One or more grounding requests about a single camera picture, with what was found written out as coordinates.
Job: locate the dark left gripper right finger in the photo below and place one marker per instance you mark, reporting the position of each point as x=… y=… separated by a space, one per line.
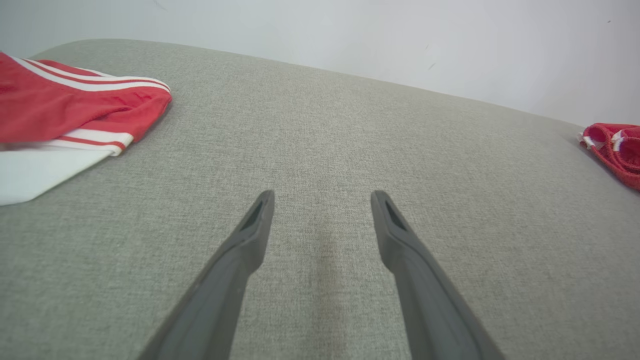
x=435 y=310

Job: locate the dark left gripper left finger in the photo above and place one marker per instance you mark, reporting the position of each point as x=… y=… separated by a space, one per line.
x=215 y=305

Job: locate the red Bulls 23 shorts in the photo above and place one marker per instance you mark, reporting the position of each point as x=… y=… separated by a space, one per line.
x=617 y=150

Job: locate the red white-trimmed basketball jersey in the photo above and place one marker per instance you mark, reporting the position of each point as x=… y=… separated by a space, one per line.
x=60 y=110

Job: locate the grey fabric sofa cushion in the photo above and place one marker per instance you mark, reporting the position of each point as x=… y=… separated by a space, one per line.
x=320 y=125

